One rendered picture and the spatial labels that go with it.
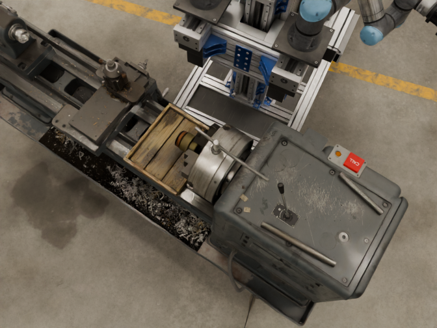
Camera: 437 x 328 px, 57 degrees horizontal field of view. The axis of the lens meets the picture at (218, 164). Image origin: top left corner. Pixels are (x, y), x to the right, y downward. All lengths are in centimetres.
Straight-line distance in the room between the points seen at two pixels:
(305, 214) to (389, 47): 235
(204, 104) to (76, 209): 111
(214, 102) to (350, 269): 166
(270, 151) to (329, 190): 25
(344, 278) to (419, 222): 165
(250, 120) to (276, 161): 125
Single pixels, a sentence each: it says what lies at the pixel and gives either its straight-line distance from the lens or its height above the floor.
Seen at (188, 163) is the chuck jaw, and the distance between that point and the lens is 165.
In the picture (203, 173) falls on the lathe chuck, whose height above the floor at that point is 119.
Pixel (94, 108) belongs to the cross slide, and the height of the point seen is 97.
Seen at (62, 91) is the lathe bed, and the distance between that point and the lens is 222.
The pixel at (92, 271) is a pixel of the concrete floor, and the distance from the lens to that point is 276.
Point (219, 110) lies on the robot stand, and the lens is 277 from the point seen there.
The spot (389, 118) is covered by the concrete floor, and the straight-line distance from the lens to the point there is 328.
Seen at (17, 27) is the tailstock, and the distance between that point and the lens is 216.
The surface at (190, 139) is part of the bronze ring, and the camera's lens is 168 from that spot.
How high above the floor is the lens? 265
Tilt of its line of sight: 70 degrees down
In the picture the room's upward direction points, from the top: 5 degrees clockwise
